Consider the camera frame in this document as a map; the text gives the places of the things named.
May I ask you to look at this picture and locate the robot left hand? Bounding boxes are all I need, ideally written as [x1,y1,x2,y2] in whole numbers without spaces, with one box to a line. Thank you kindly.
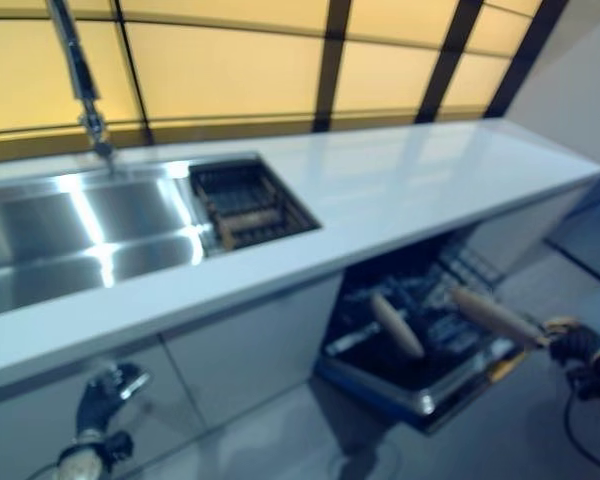
[74,362,152,442]

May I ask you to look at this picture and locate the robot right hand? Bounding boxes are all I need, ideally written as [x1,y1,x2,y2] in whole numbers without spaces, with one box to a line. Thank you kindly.
[541,315,600,372]

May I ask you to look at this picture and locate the cream ceramic plate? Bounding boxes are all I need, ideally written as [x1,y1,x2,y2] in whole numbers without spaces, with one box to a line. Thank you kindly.
[370,292,426,359]
[451,285,552,352]

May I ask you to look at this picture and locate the grey cabinet door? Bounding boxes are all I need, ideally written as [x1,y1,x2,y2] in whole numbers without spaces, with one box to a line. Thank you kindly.
[470,183,600,282]
[0,343,207,480]
[160,273,344,432]

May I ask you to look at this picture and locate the stainless steel sink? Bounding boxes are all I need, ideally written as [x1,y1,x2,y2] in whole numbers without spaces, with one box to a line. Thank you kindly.
[0,152,324,319]

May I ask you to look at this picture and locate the chrome gooseneck kitchen faucet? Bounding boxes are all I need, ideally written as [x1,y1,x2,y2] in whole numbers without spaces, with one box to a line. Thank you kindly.
[46,0,119,175]

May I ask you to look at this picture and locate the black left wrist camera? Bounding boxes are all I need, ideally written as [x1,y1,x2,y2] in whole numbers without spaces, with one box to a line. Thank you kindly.
[99,430,135,465]

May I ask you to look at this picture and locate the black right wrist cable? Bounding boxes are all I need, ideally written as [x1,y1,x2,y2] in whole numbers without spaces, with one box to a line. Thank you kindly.
[563,363,600,475]

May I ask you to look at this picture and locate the dishwasher wire basket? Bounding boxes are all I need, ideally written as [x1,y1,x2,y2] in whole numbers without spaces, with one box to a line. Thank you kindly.
[438,243,502,292]

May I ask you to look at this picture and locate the black wire dish rack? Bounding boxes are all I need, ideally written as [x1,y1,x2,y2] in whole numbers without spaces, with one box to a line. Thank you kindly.
[187,158,322,252]

